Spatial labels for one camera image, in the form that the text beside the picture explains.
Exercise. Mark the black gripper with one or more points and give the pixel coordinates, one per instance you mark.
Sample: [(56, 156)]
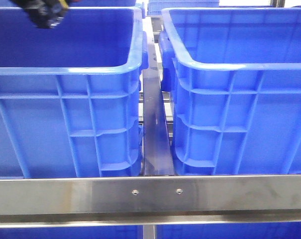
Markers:
[(46, 14)]

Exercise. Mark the rear left blue bin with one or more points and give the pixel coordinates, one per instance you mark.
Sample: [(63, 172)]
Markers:
[(110, 3)]

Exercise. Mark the left blue plastic bin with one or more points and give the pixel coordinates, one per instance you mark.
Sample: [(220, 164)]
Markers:
[(69, 95)]

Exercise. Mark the blue plastic bin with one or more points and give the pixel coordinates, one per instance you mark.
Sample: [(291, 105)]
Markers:
[(69, 95), (235, 76)]

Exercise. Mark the rear right blue bin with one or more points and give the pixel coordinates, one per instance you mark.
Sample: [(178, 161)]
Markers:
[(155, 6)]

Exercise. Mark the steel centre divider bar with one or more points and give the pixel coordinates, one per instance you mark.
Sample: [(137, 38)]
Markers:
[(156, 146)]

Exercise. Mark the right blue plastic bin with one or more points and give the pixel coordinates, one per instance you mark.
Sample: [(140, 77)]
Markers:
[(235, 76)]

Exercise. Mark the lower left blue bin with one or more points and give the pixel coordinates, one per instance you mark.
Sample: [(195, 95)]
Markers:
[(105, 232)]

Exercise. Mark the lower right blue bin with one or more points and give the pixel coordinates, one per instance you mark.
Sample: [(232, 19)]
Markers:
[(287, 230)]

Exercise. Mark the left rail screw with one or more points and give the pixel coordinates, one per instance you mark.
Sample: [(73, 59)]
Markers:
[(135, 192)]

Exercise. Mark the rail screw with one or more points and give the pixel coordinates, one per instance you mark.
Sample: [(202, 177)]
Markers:
[(179, 191), (135, 192)]

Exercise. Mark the steel front rail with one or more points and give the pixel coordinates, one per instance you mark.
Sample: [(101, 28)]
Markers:
[(86, 202)]

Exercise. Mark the right rail screw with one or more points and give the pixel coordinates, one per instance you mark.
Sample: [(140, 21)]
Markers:
[(179, 191)]

